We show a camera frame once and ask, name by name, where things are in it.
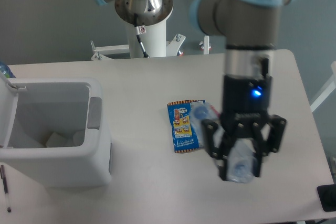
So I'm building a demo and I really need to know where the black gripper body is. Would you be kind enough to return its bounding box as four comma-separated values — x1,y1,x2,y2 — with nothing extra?
220,75,272,138

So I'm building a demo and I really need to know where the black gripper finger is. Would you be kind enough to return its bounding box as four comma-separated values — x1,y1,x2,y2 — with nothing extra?
251,114,287,177
201,119,233,181

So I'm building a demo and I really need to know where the crushed clear plastic bottle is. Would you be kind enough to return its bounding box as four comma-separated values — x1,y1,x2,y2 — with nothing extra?
192,102,256,183

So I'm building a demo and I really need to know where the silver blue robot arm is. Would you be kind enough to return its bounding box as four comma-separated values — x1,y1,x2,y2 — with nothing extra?
96,0,294,181

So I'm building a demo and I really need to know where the white trash can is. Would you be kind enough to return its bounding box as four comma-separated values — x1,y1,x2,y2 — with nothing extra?
1,78,112,187

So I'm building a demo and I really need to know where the blue foil snack wrapper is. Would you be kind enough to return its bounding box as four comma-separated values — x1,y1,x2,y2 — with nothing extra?
167,100,205,153

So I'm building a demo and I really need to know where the black device at edge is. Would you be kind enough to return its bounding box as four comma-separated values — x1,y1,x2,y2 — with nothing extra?
317,184,335,212

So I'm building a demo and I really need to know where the black white pen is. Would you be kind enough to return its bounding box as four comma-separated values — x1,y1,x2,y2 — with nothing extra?
1,165,12,213

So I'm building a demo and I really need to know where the blue bottle behind bin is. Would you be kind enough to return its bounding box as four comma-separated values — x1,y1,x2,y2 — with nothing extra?
0,62,16,78

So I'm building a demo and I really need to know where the white frame bar right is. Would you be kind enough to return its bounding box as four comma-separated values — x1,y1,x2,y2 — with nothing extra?
310,61,335,113

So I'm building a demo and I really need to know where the white pedestal foot right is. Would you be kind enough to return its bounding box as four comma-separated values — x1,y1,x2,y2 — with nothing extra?
198,35,212,55

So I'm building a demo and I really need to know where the white pedestal foot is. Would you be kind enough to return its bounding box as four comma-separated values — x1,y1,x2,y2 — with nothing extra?
90,40,130,61
166,34,186,57
198,35,212,55

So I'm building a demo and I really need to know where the white pedestal foot middle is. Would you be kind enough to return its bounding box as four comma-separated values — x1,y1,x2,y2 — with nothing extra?
166,34,186,57

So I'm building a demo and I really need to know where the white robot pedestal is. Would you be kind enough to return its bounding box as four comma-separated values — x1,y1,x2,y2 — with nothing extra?
121,6,173,58

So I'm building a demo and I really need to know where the black cable on pedestal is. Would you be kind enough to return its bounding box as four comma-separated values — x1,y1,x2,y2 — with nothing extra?
133,13,150,59

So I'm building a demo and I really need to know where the white pedestal foot left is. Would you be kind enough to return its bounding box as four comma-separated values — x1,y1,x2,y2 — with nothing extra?
90,40,130,61

